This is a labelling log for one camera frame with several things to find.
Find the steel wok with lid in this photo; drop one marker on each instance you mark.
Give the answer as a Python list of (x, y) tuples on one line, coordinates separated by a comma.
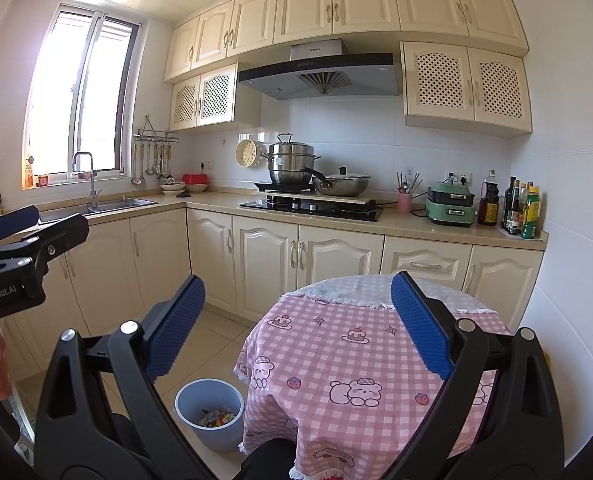
[(341, 185)]

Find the cream wall cabinet row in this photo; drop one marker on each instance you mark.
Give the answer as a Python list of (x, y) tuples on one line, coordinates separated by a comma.
[(361, 5)]

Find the white double wall socket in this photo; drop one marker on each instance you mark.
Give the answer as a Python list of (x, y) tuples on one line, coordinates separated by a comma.
[(464, 178)]

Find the dark bottle white label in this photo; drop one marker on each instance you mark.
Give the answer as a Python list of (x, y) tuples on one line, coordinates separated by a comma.
[(514, 220)]

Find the wall utensil rack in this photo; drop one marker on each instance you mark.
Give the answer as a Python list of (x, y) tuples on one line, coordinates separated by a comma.
[(156, 135)]

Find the wooden board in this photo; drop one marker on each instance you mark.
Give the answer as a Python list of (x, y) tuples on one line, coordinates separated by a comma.
[(361, 200)]

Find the white bowl stack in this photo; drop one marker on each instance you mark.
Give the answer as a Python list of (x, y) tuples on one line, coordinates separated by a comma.
[(172, 188)]

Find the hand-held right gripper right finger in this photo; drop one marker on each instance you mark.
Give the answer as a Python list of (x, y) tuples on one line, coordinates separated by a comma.
[(420, 327)]

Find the white lace cloth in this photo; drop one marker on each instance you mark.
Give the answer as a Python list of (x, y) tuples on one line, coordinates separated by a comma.
[(356, 285)]

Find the grey range hood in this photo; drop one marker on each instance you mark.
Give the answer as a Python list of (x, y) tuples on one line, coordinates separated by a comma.
[(326, 66)]

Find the sliding window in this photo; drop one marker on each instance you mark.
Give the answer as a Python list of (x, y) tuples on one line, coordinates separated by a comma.
[(89, 95)]

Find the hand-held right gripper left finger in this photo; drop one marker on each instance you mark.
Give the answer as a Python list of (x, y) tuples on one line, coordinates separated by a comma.
[(176, 330)]

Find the white tray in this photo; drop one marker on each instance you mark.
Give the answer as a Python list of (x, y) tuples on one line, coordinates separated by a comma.
[(538, 236)]

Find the steel faucet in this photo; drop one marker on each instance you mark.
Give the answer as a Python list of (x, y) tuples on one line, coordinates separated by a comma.
[(93, 185)]

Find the blue plastic bin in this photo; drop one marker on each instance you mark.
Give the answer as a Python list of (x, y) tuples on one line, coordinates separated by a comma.
[(196, 435)]

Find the steel sink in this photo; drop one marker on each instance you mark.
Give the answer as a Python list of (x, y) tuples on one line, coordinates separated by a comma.
[(121, 204)]

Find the white shallow bowl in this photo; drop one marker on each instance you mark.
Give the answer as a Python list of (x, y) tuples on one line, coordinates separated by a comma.
[(198, 188)]

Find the row of hanging utensils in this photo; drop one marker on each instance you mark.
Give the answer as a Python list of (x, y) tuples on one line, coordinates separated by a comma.
[(136, 170)]

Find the lattice door wall cabinet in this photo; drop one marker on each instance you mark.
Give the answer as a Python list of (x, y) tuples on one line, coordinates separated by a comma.
[(199, 100), (469, 85)]

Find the orange windowsill bottle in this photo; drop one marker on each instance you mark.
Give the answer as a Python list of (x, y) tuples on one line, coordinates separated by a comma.
[(29, 175)]

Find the cream base cabinets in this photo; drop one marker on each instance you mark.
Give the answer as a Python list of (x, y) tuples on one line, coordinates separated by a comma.
[(266, 260)]

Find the green bottle yellow cap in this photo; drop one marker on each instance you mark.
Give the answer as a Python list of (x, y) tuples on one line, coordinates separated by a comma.
[(529, 217)]

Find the pink checked tablecloth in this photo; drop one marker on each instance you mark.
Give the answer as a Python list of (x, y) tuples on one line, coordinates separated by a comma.
[(326, 360)]

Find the steel steamer pot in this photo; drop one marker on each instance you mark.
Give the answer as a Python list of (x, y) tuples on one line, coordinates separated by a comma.
[(291, 162)]

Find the green electric cooker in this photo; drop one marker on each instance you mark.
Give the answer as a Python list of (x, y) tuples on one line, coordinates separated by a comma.
[(451, 210)]

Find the black glass gas stove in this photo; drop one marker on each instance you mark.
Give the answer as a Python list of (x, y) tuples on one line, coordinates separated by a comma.
[(311, 211)]

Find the pink cup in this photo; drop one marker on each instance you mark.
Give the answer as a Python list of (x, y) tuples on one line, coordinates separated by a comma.
[(405, 203)]

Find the red box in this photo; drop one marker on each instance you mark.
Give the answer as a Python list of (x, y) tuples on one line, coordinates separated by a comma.
[(195, 180)]

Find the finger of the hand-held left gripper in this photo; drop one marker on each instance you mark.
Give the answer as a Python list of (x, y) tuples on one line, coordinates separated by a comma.
[(16, 222), (61, 240)]

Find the tall dark sauce bottle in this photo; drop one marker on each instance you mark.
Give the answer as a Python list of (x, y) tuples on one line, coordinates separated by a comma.
[(509, 205)]

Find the small windowsill jar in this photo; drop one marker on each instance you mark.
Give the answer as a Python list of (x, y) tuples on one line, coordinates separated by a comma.
[(42, 180)]

